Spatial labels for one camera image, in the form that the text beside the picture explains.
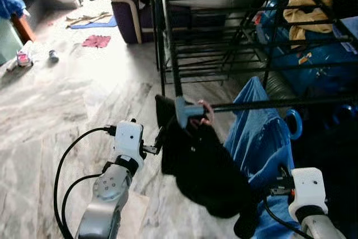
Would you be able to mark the blue cloth garment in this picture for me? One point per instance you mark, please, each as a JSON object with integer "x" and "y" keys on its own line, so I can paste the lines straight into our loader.
{"x": 254, "y": 138}

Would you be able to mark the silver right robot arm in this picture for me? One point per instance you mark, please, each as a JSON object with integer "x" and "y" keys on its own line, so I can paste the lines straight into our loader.
{"x": 321, "y": 228}

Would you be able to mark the pink plastic hanger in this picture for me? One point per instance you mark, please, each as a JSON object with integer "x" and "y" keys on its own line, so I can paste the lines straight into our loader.
{"x": 211, "y": 117}

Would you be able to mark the black T-shirt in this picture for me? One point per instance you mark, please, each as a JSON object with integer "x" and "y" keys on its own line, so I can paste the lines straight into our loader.
{"x": 196, "y": 166}

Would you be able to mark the dark navy garment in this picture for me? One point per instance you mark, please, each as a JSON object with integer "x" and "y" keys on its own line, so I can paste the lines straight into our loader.
{"x": 330, "y": 166}

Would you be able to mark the black metal drying rack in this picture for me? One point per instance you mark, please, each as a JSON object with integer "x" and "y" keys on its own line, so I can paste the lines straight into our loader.
{"x": 279, "y": 103}

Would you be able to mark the pink rag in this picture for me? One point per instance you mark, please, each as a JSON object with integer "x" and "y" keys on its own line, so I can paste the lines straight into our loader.
{"x": 96, "y": 41}

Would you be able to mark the purple armchair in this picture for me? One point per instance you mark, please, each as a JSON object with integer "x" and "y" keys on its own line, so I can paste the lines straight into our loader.
{"x": 126, "y": 20}

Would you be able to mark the blue flat mat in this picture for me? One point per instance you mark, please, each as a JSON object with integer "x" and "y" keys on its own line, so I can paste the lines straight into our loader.
{"x": 95, "y": 24}

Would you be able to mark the blue storage bag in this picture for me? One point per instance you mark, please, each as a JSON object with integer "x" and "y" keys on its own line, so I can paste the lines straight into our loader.
{"x": 319, "y": 60}

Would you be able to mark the small grey can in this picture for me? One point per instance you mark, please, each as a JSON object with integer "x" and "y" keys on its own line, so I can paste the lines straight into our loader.
{"x": 53, "y": 56}

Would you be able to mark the pink white bottle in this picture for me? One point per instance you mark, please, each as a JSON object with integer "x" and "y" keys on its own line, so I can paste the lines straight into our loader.
{"x": 24, "y": 59}

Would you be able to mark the mustard yellow garment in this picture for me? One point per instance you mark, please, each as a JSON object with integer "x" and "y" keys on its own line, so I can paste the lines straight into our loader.
{"x": 307, "y": 18}

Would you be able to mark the green laundry bin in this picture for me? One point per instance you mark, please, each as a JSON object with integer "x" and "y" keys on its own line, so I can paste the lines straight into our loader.
{"x": 8, "y": 40}

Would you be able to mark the royal blue cloth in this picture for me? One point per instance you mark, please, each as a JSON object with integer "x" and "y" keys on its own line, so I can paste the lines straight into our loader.
{"x": 11, "y": 4}

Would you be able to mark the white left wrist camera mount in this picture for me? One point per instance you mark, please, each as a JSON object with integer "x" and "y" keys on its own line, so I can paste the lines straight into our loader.
{"x": 128, "y": 141}

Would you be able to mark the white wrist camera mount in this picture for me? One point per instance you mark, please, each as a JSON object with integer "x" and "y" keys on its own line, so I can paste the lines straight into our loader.
{"x": 307, "y": 191}
{"x": 128, "y": 141}

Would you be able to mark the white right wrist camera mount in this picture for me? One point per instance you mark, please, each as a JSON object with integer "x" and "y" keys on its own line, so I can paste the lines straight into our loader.
{"x": 307, "y": 191}

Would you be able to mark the brown wooden post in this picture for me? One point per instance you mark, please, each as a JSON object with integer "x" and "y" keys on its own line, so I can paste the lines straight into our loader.
{"x": 23, "y": 29}

